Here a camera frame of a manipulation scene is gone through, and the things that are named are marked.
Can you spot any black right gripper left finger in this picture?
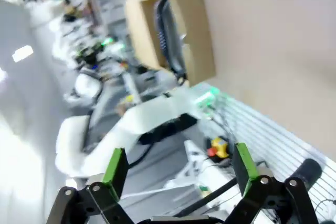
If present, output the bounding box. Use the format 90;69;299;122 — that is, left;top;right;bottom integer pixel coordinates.
47;147;132;224

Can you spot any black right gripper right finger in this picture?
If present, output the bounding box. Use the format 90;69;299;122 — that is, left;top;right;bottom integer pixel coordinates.
225;142;319;224

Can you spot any grey pencil case black zipper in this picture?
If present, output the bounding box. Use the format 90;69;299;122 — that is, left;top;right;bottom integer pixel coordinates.
154;0;188;86

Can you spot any brown cardboard box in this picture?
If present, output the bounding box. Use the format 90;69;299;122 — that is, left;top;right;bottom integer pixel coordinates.
124;0;216;87

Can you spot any yellow emergency stop button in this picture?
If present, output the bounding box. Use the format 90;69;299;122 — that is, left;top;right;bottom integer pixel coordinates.
207;136;229;158

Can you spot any black cylindrical object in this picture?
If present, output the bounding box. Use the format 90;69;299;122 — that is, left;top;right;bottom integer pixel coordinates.
288;158;323;190

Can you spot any white slotted base plate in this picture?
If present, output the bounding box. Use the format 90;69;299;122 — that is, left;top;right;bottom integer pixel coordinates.
209;95;336;209

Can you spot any thick black cable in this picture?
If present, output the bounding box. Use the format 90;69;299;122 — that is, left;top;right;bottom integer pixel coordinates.
181;176;238;218

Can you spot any black bracket block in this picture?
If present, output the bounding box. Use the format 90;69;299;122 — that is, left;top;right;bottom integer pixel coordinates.
138;113;198;145

